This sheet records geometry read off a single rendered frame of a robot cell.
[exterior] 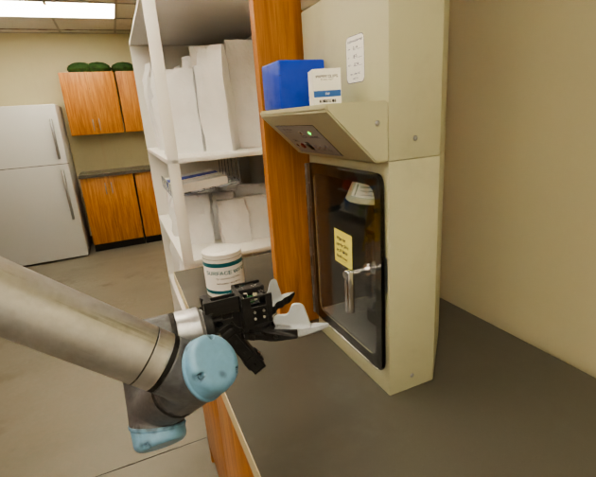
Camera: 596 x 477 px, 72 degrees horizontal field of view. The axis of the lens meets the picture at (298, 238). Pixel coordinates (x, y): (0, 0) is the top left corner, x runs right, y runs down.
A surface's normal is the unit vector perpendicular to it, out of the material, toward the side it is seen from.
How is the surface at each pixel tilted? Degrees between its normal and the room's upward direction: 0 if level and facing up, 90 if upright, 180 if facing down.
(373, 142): 90
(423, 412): 0
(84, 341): 82
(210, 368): 50
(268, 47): 90
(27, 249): 90
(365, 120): 90
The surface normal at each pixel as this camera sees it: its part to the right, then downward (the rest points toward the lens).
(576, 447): -0.07, -0.96
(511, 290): -0.91, 0.18
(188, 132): 0.00, 0.34
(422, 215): 0.40, 0.24
